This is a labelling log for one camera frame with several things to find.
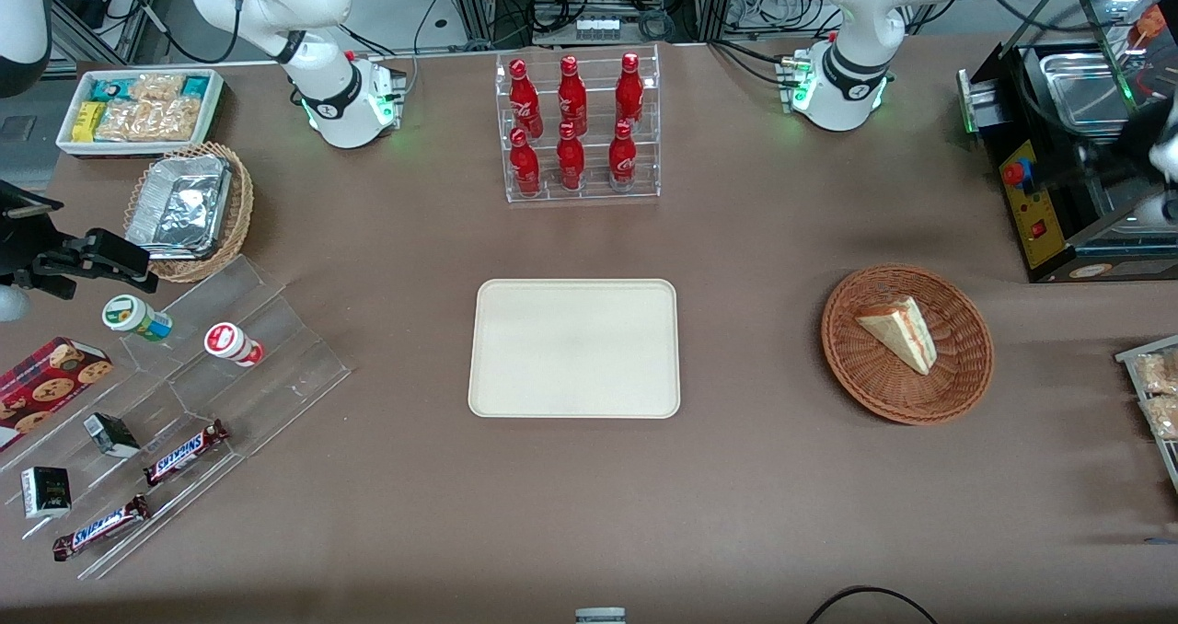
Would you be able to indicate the clear acrylic stepped stand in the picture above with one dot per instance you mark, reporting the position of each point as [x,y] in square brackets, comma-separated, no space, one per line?
[276,375]

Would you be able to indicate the red tartan cookie box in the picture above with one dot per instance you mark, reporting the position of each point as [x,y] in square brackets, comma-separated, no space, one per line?
[51,389]

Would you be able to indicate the red label yoghurt cup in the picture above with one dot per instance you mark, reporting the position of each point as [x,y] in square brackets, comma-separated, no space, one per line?
[233,344]

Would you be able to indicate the yellow snack packet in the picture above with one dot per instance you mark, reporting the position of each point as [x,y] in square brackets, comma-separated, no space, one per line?
[87,121]

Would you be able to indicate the cream plastic tray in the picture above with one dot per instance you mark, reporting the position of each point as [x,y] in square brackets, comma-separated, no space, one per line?
[575,348]

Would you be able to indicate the dark box with white side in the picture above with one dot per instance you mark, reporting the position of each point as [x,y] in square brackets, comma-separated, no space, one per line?
[46,492]

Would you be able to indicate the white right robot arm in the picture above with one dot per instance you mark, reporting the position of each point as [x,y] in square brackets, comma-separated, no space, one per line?
[322,72]

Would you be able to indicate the small grey device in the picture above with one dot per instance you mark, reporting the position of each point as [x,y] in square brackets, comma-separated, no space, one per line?
[600,616]

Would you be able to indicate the teal snack packet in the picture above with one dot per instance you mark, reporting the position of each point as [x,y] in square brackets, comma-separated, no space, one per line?
[196,86]
[112,86]

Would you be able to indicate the clear acrylic bottle rack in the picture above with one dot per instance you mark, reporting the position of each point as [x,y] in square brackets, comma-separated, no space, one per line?
[589,191]

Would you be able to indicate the clear cracker packet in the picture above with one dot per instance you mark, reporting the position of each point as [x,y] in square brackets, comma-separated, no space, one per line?
[124,121]
[1158,372]
[156,86]
[1162,417]
[175,120]

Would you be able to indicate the brown wicker basket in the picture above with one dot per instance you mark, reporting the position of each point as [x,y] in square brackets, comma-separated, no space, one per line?
[957,385]

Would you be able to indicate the Snickers chocolate bar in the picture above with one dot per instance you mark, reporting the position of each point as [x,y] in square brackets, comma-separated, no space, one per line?
[101,527]
[184,452]

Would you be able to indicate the aluminium foil tray stack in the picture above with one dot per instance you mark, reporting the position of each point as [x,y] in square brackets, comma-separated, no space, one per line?
[179,205]

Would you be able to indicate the grey snack tray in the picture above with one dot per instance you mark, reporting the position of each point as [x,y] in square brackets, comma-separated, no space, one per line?
[1134,357]

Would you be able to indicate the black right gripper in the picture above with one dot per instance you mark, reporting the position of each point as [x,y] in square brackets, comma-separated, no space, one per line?
[20,248]

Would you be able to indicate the red cola bottle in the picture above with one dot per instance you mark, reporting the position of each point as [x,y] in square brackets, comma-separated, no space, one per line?
[571,159]
[572,98]
[623,157]
[525,166]
[629,92]
[525,99]

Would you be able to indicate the white snack container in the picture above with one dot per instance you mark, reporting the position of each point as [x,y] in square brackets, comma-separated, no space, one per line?
[64,141]

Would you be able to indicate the green label yoghurt cup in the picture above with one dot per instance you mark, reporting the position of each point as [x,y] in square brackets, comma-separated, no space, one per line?
[136,318]

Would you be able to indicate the light wicker basket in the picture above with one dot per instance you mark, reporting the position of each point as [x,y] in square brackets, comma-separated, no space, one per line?
[235,219]

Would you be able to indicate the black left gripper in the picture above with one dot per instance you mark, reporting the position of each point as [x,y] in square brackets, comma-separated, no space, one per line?
[1137,133]

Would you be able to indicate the triangular wrapped sandwich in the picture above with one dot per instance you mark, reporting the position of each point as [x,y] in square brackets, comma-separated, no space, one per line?
[900,334]

